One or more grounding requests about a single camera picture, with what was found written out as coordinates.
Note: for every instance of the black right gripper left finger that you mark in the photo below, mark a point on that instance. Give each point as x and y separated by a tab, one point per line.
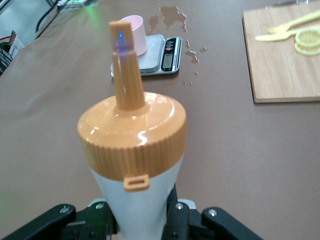
98	222

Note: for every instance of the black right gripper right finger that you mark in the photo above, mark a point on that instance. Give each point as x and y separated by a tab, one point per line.
182	222

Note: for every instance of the translucent sauce bottle orange cap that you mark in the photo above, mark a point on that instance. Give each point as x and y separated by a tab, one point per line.
130	130

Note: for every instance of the pink plastic cup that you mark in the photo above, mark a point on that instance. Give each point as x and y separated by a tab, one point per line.
138	37

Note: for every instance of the brown table cover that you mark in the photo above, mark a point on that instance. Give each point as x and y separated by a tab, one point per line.
237	150

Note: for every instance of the silver digital kitchen scale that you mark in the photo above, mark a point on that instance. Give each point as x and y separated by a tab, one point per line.
155	62

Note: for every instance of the small brown liquid spill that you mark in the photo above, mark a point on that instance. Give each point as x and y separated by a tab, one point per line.
192	53

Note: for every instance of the wooden cutting board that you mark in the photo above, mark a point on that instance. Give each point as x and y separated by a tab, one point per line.
280	70

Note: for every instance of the large brown liquid spill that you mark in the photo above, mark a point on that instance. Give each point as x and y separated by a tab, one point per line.
172	15

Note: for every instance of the yellow plastic fork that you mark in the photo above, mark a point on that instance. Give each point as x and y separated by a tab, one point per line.
297	22

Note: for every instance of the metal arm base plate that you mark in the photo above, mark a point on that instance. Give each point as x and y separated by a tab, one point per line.
80	3

